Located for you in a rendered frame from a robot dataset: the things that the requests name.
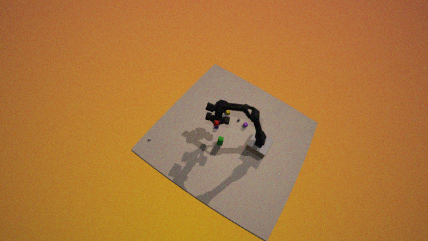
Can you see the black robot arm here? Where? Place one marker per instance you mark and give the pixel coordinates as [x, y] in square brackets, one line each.
[221, 106]

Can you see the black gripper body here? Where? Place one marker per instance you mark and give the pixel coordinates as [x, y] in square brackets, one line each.
[219, 118]

